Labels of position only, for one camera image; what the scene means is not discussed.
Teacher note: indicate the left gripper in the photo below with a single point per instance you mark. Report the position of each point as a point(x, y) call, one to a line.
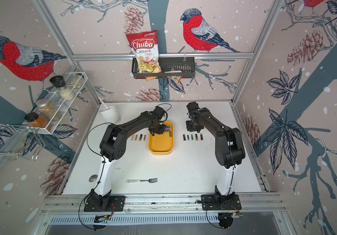
point(162, 131)

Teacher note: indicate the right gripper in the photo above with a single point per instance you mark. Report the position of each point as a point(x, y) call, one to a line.
point(189, 129)

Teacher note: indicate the yellow plastic storage box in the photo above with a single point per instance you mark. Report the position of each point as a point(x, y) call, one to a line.
point(162, 144)

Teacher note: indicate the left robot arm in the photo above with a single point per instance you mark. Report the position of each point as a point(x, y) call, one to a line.
point(113, 147)

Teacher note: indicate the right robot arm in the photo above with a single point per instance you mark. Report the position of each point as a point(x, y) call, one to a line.
point(229, 149)

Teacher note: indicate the white ceramic cup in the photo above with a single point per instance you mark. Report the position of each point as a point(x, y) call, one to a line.
point(110, 114)

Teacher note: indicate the metal fork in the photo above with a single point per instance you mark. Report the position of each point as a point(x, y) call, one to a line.
point(152, 180)

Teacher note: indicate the red Chuba cassava chips bag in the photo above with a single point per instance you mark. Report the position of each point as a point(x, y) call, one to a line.
point(145, 48)

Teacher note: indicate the pale spice jar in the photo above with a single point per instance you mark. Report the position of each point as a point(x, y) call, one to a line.
point(77, 81)

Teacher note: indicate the metal spoon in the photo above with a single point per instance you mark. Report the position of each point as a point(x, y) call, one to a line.
point(95, 176)

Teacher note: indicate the black lid spice jar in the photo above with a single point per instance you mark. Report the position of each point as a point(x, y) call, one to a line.
point(64, 91)

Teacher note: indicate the silver lid spice jar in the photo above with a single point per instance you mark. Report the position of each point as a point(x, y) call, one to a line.
point(48, 110)

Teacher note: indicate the orange spice jar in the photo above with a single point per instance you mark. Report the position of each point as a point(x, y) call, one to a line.
point(35, 120)

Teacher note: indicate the black wall basket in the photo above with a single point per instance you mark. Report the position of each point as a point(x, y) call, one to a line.
point(170, 66)

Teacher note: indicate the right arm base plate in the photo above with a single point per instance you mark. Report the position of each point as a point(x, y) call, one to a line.
point(213, 202)

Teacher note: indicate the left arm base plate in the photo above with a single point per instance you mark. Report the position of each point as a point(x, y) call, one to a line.
point(95, 203)

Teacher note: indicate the white wire spice rack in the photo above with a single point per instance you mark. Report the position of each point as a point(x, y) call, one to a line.
point(59, 99)

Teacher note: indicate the wire hanger rack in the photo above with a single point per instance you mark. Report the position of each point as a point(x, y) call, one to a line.
point(20, 141)

